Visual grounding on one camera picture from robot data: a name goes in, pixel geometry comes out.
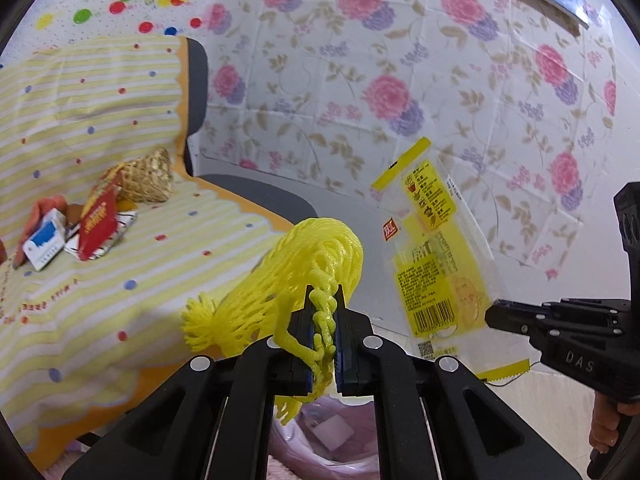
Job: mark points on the waste bin with pink liner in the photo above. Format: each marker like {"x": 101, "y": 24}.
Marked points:
{"x": 350, "y": 410}

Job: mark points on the yellow foam fruit net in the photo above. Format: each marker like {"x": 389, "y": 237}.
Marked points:
{"x": 280, "y": 280}

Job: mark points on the yellow striped dotted cloth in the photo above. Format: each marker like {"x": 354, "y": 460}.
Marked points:
{"x": 100, "y": 110}

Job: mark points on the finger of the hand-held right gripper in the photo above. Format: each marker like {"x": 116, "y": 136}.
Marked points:
{"x": 510, "y": 317}

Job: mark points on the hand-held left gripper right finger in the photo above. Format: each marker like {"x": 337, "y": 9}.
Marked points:
{"x": 352, "y": 345}

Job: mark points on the white and blue carton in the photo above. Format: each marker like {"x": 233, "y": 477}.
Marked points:
{"x": 42, "y": 245}

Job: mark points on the person's right hand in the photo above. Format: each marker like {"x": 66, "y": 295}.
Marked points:
{"x": 604, "y": 430}

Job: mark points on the woven bamboo basket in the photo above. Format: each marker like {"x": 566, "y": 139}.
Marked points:
{"x": 147, "y": 177}

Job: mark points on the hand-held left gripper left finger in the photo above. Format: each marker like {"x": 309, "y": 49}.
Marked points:
{"x": 299, "y": 340}

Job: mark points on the yellow clear plastic packaging bag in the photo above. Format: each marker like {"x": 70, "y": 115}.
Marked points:
{"x": 430, "y": 260}

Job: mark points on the silver foil wrapper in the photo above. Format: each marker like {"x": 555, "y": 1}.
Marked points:
{"x": 122, "y": 222}

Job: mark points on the floral wall cloth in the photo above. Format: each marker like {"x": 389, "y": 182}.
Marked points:
{"x": 325, "y": 110}

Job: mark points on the white paper piece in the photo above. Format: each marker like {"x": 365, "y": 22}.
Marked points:
{"x": 335, "y": 432}

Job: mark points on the grey chair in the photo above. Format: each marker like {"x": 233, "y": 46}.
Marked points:
{"x": 197, "y": 85}

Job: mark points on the orange soft object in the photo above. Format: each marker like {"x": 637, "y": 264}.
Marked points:
{"x": 45, "y": 205}

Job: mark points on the red snack packet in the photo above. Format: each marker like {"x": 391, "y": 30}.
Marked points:
{"x": 97, "y": 220}

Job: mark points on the white polka dot cloth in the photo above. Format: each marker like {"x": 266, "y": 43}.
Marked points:
{"x": 100, "y": 25}

